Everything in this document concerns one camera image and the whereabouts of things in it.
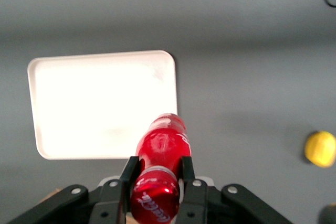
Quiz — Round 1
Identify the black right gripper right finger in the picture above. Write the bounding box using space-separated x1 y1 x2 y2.
174 155 219 224

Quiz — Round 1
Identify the yellow lemon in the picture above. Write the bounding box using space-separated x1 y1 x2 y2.
304 130 336 168

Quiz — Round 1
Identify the oak wooden drawer cabinet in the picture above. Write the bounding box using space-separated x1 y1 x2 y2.
39 187 64 205

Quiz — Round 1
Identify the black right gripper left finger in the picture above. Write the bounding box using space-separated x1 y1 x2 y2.
88 155 140 224

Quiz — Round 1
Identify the red coke bottle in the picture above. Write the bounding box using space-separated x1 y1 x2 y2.
130 113 194 224

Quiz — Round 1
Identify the cream plastic tray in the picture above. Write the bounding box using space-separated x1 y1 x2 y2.
27 49 179 161

